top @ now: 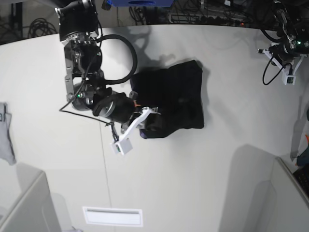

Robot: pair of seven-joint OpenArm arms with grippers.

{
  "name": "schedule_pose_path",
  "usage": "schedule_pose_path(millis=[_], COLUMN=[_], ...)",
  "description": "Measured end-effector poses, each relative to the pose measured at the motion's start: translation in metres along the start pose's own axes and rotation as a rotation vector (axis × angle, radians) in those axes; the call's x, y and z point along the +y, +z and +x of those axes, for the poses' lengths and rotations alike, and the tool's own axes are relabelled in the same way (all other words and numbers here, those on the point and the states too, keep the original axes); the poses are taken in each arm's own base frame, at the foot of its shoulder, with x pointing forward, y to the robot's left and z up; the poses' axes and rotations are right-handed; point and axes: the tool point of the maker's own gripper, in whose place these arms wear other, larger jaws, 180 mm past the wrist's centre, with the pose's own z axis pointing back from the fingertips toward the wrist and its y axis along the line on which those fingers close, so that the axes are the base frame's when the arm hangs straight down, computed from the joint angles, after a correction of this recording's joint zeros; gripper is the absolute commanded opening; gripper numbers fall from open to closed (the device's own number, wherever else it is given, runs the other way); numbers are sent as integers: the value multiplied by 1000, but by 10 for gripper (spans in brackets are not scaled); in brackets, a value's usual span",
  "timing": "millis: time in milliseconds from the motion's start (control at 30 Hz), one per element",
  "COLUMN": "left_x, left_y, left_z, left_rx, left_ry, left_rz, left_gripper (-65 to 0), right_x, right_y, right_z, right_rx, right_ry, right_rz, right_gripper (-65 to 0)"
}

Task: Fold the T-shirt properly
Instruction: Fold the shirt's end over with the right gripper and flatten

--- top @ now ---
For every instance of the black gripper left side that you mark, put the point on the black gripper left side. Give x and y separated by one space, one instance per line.
286 53

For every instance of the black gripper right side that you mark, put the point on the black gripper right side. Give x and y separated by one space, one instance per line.
120 108

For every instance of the black T-shirt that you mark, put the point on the black T-shirt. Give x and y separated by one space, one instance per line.
176 92

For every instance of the black power strip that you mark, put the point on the black power strip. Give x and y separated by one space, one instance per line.
220 21

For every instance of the blue box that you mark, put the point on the blue box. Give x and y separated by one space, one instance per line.
146 3

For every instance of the black keyboard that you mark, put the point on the black keyboard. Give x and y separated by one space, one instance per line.
302 177

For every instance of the grey partition panel left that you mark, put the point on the grey partition panel left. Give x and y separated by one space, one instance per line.
33 210

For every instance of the grey partition panel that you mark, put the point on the grey partition panel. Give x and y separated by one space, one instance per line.
292 206
33 210

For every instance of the grey folded garment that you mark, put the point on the grey folded garment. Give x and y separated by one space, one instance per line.
6 147

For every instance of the grey partition panel right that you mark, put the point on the grey partition panel right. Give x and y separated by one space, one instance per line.
292 206

